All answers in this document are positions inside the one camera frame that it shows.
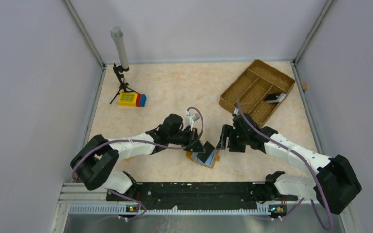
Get yellow toy brick block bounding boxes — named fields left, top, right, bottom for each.
left=118, top=92, right=138, bottom=107

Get small wooden block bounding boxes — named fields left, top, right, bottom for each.
left=300, top=82, right=308, bottom=91

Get red blue toy bricks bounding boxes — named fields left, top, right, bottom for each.
left=136, top=93, right=147, bottom=107

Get woven brown divided tray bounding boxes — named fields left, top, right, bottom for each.
left=219, top=59, right=295, bottom=127

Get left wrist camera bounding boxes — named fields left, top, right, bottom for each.
left=184, top=110, right=201, bottom=127

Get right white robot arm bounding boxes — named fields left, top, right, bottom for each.
left=216, top=113, right=362, bottom=215

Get small black tripod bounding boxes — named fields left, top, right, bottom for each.
left=109, top=63, right=138, bottom=105

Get grey silver cards in tray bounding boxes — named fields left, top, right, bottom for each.
left=264, top=93, right=286, bottom=103

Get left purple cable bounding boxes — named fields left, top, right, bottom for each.
left=71, top=106, right=204, bottom=183

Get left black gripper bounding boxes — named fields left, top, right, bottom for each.
left=168, top=127, right=206, bottom=153

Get purple cable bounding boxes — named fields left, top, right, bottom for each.
left=236, top=99, right=335, bottom=232
left=71, top=106, right=204, bottom=183

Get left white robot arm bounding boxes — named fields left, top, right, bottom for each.
left=70, top=113, right=205, bottom=201

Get yellow leather card holder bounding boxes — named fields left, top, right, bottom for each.
left=186, top=149, right=220, bottom=169

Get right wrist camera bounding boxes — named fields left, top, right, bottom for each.
left=233, top=108, right=240, bottom=117

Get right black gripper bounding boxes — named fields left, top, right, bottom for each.
left=216, top=124, right=249, bottom=153

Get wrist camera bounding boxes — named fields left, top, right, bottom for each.
left=233, top=108, right=240, bottom=117
left=184, top=110, right=201, bottom=127

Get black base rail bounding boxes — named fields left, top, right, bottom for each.
left=106, top=182, right=298, bottom=211

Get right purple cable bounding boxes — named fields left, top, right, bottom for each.
left=236, top=99, right=335, bottom=232

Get black credit card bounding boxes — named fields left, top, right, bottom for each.
left=196, top=141, right=216, bottom=165

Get grey cylinder on tripod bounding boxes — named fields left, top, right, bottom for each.
left=110, top=26, right=129, bottom=71

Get grey slotted cable duct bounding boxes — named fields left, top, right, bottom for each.
left=69, top=204, right=271, bottom=215

